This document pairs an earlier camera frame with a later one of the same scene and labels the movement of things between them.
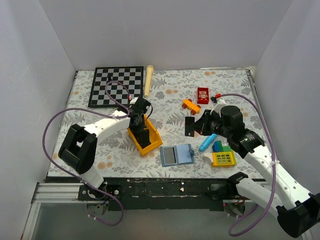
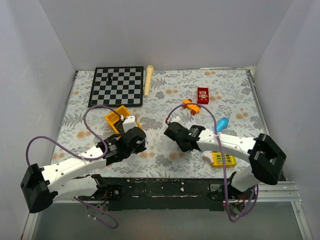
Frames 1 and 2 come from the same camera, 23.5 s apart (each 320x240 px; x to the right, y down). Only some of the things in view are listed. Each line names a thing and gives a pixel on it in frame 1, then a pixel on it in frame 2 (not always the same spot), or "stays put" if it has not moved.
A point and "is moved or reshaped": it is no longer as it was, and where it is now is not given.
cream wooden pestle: [148, 79] stays put
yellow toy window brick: [223, 159] stays put
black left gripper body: [140, 125] to [139, 149]
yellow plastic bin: [154, 136] is moved or reshaped
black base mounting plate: [157, 194] stays put
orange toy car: [194, 108] stays put
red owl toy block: [202, 95] stays put
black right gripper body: [214, 125] to [182, 148]
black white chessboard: [115, 86] stays put
